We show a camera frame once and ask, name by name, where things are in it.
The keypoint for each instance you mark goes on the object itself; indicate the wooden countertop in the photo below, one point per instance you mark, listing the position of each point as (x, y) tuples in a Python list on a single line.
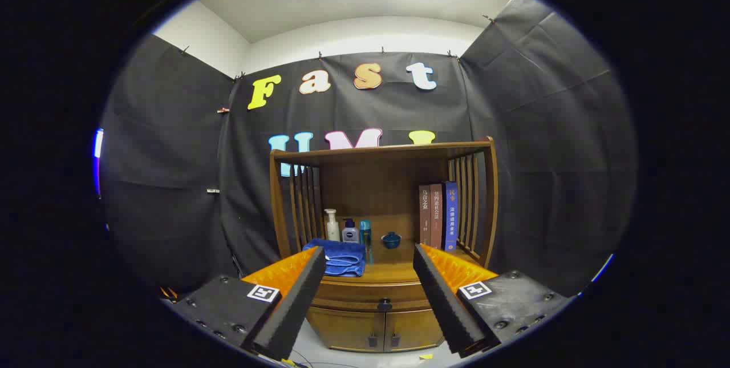
[(393, 271)]

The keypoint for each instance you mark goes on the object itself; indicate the wooden cabinet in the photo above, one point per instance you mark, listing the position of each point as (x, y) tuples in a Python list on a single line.
[(370, 185)]

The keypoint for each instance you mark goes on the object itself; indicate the reddish brown book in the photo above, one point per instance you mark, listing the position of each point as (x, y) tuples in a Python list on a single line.
[(436, 217)]

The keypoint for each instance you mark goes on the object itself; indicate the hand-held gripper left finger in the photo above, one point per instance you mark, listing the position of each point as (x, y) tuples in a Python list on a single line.
[(296, 311)]

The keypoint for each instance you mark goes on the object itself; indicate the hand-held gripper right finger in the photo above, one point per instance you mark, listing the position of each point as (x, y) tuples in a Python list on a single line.
[(445, 305)]

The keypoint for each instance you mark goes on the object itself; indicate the teal clear bottle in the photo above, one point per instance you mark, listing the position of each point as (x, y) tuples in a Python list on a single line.
[(365, 234)]

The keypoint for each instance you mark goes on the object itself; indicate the white bottle with blue cap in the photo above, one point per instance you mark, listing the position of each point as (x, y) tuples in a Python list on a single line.
[(350, 234)]

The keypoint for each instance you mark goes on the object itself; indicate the blue lidded teacup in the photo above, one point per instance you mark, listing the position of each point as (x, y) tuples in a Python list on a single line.
[(391, 239)]

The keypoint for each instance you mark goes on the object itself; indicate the white pump bottle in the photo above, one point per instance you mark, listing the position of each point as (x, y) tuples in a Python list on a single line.
[(332, 228)]

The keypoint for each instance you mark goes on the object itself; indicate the folded blue towel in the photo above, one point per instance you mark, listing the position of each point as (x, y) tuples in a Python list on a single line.
[(342, 257)]

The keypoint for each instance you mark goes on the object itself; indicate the blue book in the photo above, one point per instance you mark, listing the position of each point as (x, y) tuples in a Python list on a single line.
[(450, 217)]

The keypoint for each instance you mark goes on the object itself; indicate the dark brown book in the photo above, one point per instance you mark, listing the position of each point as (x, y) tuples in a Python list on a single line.
[(425, 214)]

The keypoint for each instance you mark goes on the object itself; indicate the wooden cabinet door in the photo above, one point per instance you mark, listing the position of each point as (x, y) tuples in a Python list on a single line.
[(410, 331), (345, 328)]

